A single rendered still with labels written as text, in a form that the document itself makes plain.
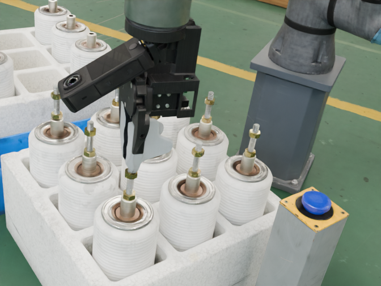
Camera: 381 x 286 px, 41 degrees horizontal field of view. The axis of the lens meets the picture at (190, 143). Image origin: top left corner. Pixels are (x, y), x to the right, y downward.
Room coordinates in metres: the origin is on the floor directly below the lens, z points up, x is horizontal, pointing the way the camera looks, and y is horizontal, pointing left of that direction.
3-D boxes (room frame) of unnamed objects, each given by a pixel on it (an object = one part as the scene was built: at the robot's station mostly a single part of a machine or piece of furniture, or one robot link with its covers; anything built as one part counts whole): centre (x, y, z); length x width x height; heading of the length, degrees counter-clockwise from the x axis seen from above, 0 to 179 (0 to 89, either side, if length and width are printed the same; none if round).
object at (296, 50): (1.12, -0.22, 0.35); 0.15 x 0.15 x 0.10
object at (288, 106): (1.12, -0.22, 0.15); 0.19 x 0.19 x 0.30; 71
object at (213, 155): (0.81, -0.02, 0.16); 0.10 x 0.10 x 0.18
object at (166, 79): (0.57, 0.05, 0.48); 0.09 x 0.08 x 0.12; 115
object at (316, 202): (0.56, -0.18, 0.32); 0.04 x 0.04 x 0.02
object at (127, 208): (0.56, 0.07, 0.26); 0.02 x 0.02 x 0.03
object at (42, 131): (0.74, 0.23, 0.25); 0.08 x 0.08 x 0.01
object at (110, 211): (0.56, 0.07, 0.25); 0.08 x 0.08 x 0.01
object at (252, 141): (0.72, -0.10, 0.30); 0.01 x 0.01 x 0.08
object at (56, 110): (0.74, 0.23, 0.30); 0.01 x 0.01 x 0.08
